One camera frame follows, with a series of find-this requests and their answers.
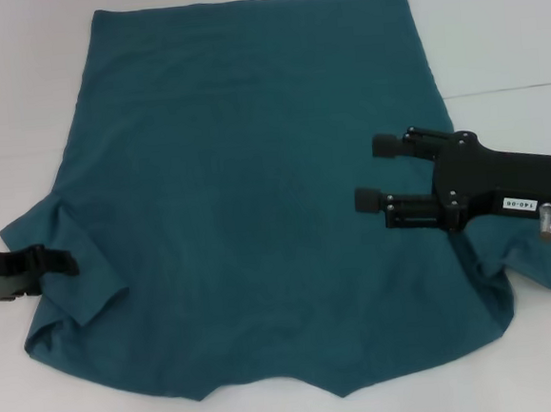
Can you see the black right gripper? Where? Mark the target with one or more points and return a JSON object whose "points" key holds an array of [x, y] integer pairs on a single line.
{"points": [[493, 179]]}

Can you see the blue shirt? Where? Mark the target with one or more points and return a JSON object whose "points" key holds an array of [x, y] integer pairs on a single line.
{"points": [[230, 171]]}

